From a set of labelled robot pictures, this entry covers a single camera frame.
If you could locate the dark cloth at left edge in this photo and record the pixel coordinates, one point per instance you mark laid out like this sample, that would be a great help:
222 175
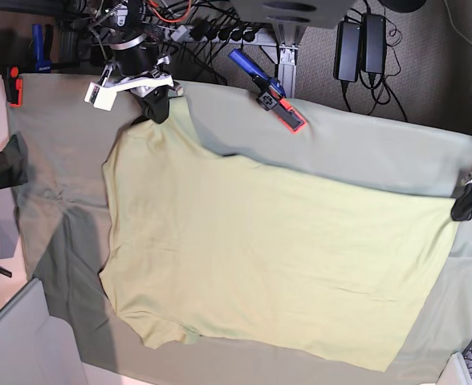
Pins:
12 165

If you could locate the blue orange bar clamp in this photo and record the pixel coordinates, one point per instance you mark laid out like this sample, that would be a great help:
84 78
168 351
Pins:
272 96

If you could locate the grey-green table cloth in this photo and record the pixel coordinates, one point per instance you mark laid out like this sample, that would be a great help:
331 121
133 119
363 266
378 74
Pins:
63 221

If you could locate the black power brick pair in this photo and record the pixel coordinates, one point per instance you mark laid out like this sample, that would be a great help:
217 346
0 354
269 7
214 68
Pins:
360 46

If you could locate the white power strip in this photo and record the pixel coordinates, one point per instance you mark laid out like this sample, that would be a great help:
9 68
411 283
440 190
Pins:
232 34

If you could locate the grey white bin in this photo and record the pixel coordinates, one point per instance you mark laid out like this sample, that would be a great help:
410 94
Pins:
35 347

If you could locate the aluminium table leg frame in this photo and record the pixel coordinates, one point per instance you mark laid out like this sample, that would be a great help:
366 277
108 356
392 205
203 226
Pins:
288 37

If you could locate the light green T-shirt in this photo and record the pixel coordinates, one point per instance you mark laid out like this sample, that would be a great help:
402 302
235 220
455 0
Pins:
227 247

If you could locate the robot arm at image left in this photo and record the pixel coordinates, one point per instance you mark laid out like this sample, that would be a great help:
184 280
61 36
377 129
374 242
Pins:
133 62

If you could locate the blue black corner clamp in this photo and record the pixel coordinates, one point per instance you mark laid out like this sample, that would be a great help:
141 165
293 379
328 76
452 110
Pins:
39 63

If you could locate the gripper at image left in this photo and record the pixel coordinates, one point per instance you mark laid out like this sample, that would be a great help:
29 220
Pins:
154 105

